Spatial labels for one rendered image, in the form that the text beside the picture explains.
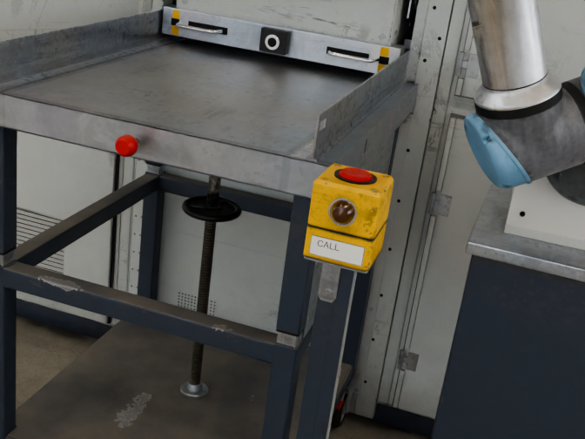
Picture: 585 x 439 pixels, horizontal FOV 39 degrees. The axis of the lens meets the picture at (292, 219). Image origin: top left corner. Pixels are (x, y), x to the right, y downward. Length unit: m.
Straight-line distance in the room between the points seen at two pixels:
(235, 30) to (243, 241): 0.52
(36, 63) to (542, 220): 0.89
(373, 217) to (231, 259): 1.16
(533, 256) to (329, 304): 0.37
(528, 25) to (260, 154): 0.41
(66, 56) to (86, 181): 0.62
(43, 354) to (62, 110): 1.07
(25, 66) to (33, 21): 0.40
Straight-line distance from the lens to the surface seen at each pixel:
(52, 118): 1.36
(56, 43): 1.58
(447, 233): 1.88
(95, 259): 2.23
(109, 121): 1.30
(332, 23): 1.80
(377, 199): 0.93
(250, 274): 2.07
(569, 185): 1.33
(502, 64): 1.12
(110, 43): 1.75
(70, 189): 2.20
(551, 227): 1.33
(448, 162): 1.83
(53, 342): 2.34
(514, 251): 1.26
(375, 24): 1.78
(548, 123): 1.15
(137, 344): 2.00
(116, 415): 1.76
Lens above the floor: 1.20
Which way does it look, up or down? 21 degrees down
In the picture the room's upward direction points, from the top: 8 degrees clockwise
